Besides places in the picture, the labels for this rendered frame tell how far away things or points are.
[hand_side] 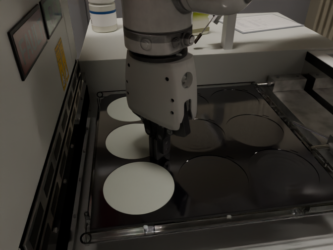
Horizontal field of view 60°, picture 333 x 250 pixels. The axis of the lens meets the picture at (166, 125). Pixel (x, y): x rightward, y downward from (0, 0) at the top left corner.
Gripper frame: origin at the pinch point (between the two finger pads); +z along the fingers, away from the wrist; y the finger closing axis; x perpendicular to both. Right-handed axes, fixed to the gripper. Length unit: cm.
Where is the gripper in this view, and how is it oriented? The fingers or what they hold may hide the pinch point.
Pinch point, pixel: (159, 144)
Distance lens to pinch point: 45.5
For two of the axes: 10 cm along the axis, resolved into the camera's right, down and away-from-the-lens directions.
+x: -6.5, 4.3, -6.3
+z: 0.0, 8.3, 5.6
